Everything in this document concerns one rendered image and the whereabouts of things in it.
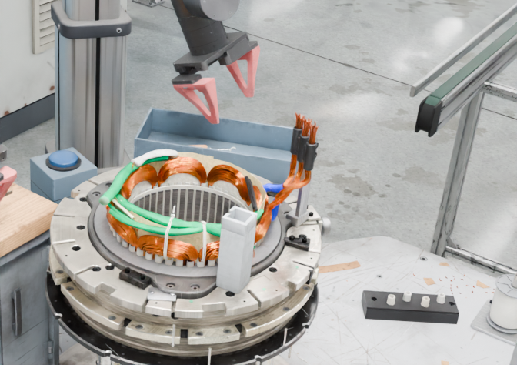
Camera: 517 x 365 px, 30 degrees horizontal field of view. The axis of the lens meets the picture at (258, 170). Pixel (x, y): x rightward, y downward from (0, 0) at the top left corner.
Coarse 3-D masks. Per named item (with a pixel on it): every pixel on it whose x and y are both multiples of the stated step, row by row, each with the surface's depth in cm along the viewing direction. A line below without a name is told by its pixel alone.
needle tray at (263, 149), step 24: (144, 120) 144; (168, 120) 148; (192, 120) 148; (240, 120) 147; (144, 144) 139; (168, 144) 138; (192, 144) 147; (216, 144) 148; (240, 144) 149; (264, 144) 148; (288, 144) 148; (264, 168) 138; (288, 168) 138
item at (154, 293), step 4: (152, 288) 103; (156, 288) 103; (148, 292) 103; (152, 292) 102; (156, 292) 103; (160, 292) 103; (148, 296) 102; (152, 296) 102; (156, 296) 102; (160, 296) 102; (164, 296) 102; (168, 296) 102; (172, 296) 102; (168, 300) 102; (172, 300) 102
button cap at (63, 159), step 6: (60, 150) 138; (66, 150) 138; (54, 156) 136; (60, 156) 136; (66, 156) 136; (72, 156) 136; (54, 162) 135; (60, 162) 135; (66, 162) 135; (72, 162) 136
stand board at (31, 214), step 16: (16, 192) 123; (0, 208) 119; (16, 208) 120; (32, 208) 120; (48, 208) 121; (0, 224) 116; (16, 224) 117; (32, 224) 117; (48, 224) 120; (0, 240) 114; (16, 240) 116; (0, 256) 114
